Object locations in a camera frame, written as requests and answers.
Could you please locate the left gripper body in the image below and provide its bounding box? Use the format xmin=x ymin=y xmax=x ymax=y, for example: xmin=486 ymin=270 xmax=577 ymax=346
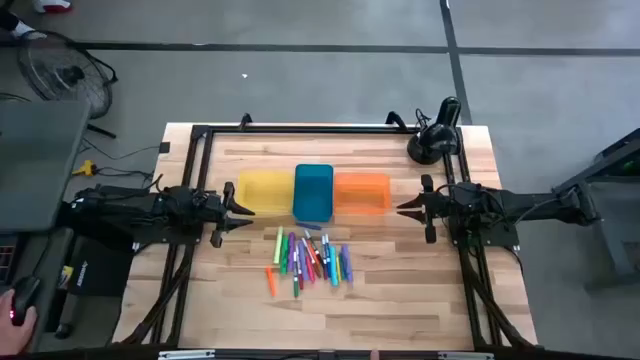
xmin=192 ymin=182 xmax=236 ymax=249

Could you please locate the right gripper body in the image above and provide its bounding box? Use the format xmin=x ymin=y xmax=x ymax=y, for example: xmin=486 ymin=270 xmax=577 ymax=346
xmin=420 ymin=173 xmax=459 ymax=245

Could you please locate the light green highlighter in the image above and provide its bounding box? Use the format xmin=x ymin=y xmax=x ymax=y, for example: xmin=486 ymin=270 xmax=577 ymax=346
xmin=273 ymin=225 xmax=285 ymax=265

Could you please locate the purple Sharpie marker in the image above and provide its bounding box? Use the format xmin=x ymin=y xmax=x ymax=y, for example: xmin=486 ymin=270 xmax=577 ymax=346
xmin=286 ymin=232 xmax=297 ymax=274

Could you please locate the purple highlighter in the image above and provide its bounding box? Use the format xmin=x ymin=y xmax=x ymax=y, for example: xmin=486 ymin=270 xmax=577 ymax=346
xmin=340 ymin=243 xmax=354 ymax=284

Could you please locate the yellow plastic bin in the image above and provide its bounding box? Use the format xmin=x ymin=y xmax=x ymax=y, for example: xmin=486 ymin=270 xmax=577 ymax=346
xmin=236 ymin=170 xmax=296 ymax=217

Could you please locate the orange plastic bin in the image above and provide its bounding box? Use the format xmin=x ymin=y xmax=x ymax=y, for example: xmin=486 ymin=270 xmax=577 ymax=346
xmin=333 ymin=172 xmax=392 ymax=216

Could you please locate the black desk lamp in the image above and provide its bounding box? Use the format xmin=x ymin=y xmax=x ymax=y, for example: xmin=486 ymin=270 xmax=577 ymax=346
xmin=406 ymin=96 xmax=464 ymax=166

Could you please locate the blue plastic bin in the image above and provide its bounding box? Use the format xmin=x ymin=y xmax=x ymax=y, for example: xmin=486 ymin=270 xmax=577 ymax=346
xmin=292 ymin=163 xmax=335 ymax=223

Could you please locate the yellow power plug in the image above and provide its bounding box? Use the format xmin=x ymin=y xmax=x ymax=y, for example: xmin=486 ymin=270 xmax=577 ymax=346
xmin=72 ymin=159 xmax=99 ymax=177

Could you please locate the black Husky box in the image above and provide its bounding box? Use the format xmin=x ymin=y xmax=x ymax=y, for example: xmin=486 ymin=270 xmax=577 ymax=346
xmin=67 ymin=234 xmax=136 ymax=299

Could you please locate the dark grey desk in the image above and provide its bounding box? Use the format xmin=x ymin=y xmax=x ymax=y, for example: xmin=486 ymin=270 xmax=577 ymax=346
xmin=0 ymin=227 xmax=76 ymax=354

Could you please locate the grey metal stand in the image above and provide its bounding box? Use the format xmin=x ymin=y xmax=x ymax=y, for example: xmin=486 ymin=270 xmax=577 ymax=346
xmin=552 ymin=127 xmax=640 ymax=291

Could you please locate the grey computer monitor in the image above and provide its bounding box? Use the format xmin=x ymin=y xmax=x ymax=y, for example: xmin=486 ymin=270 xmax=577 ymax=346
xmin=0 ymin=99 xmax=91 ymax=234

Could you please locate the black floor fan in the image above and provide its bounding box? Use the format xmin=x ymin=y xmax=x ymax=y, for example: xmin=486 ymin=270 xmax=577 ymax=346
xmin=17 ymin=30 xmax=119 ymax=140

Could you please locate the black computer mouse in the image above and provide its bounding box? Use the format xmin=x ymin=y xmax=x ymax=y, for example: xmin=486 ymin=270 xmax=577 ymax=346
xmin=9 ymin=275 xmax=42 ymax=326

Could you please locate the black keyboard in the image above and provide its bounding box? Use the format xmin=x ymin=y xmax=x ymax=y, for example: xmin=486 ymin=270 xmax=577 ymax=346
xmin=0 ymin=234 xmax=19 ymax=286

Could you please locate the person's hand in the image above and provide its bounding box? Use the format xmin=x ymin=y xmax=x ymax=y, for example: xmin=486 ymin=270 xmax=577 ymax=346
xmin=0 ymin=288 xmax=39 ymax=356

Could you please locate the person's shoe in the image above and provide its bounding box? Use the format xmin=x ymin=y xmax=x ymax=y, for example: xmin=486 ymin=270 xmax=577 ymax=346
xmin=33 ymin=0 xmax=73 ymax=14
xmin=0 ymin=7 xmax=49 ymax=41

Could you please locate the black floor cable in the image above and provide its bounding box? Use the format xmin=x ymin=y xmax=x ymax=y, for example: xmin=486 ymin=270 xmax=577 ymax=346
xmin=79 ymin=137 xmax=164 ymax=181

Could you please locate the silver mounting bracket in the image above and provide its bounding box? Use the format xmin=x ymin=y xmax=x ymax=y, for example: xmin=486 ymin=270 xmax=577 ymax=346
xmin=158 ymin=349 xmax=216 ymax=360
xmin=438 ymin=351 xmax=495 ymax=360

